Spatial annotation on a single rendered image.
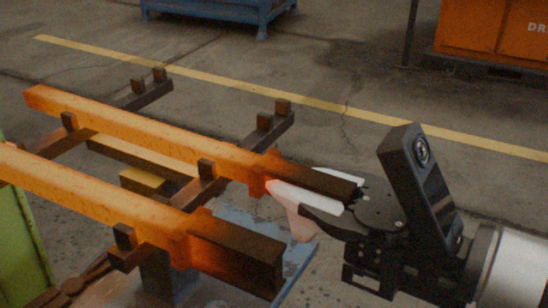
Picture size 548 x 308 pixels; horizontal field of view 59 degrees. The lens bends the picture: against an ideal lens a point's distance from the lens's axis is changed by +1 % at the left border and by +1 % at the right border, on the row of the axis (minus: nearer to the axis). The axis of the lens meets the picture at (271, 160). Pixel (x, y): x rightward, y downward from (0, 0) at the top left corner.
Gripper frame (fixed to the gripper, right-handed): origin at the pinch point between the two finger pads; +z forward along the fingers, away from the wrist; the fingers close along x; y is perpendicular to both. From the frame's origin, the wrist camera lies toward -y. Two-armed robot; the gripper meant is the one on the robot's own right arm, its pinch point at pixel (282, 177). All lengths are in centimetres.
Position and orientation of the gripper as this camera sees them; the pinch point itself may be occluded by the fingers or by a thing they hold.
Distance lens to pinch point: 49.0
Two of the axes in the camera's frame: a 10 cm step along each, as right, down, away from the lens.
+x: 5.1, -4.8, 7.2
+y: 0.0, 8.3, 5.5
